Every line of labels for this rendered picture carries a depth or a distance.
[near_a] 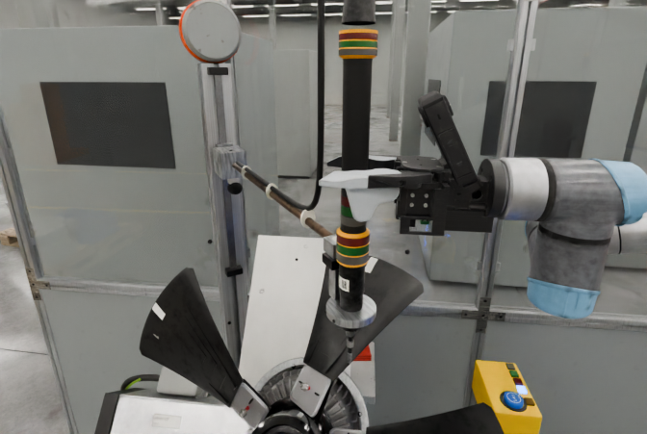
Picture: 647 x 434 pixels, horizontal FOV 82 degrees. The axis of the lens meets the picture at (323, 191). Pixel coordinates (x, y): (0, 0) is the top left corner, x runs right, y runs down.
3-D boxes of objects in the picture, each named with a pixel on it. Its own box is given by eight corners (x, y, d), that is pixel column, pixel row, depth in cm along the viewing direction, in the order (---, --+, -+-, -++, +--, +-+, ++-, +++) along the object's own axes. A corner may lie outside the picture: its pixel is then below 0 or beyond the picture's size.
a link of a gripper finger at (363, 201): (325, 230, 41) (401, 222, 43) (325, 178, 39) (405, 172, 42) (319, 219, 44) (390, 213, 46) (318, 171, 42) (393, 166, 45)
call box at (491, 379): (470, 391, 99) (475, 358, 96) (509, 395, 98) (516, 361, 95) (488, 447, 84) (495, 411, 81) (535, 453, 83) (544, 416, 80)
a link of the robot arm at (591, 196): (647, 242, 41) (667, 166, 38) (541, 238, 42) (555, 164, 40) (604, 218, 48) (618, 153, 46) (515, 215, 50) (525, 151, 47)
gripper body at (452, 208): (393, 235, 44) (500, 240, 43) (398, 164, 42) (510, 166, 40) (390, 212, 51) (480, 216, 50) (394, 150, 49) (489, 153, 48)
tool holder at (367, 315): (310, 299, 55) (310, 240, 52) (350, 287, 59) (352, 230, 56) (342, 335, 48) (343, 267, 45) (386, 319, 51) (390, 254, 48)
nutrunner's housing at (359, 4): (331, 323, 54) (334, -37, 40) (354, 316, 56) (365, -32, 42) (346, 340, 51) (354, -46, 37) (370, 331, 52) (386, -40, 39)
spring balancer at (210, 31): (180, 63, 102) (185, 63, 96) (173, -2, 97) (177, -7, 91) (238, 63, 109) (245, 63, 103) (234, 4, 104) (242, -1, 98)
